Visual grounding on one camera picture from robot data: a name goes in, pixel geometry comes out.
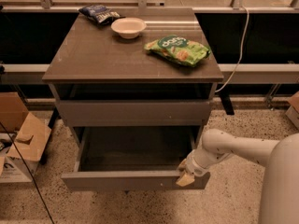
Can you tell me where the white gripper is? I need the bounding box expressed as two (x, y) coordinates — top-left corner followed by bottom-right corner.
(176, 148), (215, 187)

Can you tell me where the grey drawer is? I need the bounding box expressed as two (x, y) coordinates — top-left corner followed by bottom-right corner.
(56, 100), (211, 127)
(62, 126), (202, 191)

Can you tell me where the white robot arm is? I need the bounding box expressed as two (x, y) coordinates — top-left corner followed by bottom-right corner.
(177, 129), (299, 224)

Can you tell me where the grey top drawer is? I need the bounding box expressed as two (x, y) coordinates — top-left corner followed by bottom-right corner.
(56, 100), (211, 127)

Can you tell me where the grey drawer cabinet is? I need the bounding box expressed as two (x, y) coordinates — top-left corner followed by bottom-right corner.
(43, 9), (222, 141)

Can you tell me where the open cardboard box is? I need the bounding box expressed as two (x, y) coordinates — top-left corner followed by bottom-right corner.
(0, 92), (51, 183)

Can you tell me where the green chip bag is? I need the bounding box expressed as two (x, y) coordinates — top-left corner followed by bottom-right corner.
(144, 35), (211, 67)

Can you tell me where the cardboard box at right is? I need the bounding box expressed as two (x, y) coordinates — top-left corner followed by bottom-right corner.
(286, 91), (299, 129)

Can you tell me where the blue chip bag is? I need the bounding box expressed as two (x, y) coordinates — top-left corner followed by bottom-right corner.
(78, 5), (121, 25)

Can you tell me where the white cable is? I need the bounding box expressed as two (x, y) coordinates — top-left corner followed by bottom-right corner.
(214, 7), (250, 94)

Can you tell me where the black cable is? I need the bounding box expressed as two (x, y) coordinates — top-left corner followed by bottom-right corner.
(0, 121), (55, 224)

